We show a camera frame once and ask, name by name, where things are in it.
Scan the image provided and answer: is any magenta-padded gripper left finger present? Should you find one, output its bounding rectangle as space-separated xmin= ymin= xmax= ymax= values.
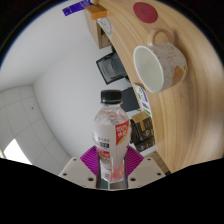
xmin=58 ymin=146 xmax=102 ymax=190

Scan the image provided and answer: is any rectangular ceiling light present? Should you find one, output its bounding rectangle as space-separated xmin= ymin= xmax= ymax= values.
xmin=3 ymin=138 xmax=33 ymax=165

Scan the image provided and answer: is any wooden side desk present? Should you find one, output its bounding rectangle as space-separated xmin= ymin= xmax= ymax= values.
xmin=83 ymin=6 xmax=116 ymax=50

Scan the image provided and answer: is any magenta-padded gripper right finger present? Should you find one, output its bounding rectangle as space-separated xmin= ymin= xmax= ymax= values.
xmin=123 ymin=146 xmax=167 ymax=190

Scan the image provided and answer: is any white patterned mug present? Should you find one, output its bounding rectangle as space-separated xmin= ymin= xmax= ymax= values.
xmin=132 ymin=28 xmax=189 ymax=94

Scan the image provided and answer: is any green and white leaflet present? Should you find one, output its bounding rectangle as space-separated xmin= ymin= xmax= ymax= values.
xmin=134 ymin=83 xmax=153 ymax=118

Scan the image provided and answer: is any orange wooden box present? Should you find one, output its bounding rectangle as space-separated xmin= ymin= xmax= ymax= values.
xmin=90 ymin=4 xmax=108 ymax=20

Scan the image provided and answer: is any black mesh office chair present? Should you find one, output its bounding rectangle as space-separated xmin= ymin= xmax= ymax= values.
xmin=95 ymin=49 xmax=129 ymax=86

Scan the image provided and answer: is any small dark brown box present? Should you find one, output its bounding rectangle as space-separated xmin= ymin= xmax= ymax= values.
xmin=134 ymin=133 xmax=156 ymax=153

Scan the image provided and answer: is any brown gold printed carton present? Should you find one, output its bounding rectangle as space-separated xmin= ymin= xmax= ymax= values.
xmin=130 ymin=110 xmax=153 ymax=129

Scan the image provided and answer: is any clear bottle with pink drink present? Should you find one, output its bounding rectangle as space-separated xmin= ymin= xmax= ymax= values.
xmin=91 ymin=89 xmax=132 ymax=184

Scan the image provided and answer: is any flat round red coaster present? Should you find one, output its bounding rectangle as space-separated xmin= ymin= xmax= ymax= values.
xmin=132 ymin=1 xmax=159 ymax=24

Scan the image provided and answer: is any purple pouch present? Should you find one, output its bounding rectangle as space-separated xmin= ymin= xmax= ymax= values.
xmin=62 ymin=0 xmax=95 ymax=17

